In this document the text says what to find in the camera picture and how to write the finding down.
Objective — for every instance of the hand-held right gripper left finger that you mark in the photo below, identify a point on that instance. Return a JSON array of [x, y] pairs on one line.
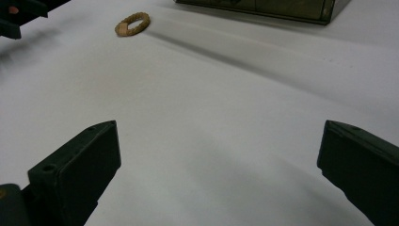
[[75, 175]]

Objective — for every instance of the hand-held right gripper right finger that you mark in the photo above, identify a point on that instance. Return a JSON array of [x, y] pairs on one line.
[[360, 169]]

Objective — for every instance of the dark green box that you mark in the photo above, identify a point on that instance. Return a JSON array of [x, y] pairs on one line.
[[282, 8]]

